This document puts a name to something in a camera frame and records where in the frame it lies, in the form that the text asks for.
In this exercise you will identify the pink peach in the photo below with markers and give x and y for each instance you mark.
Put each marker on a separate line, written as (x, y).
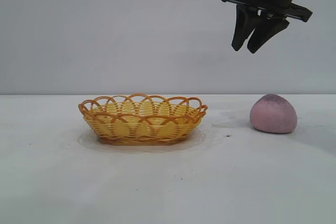
(273, 115)

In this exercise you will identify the yellow woven plastic basket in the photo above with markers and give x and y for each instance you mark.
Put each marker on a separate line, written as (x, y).
(141, 129)

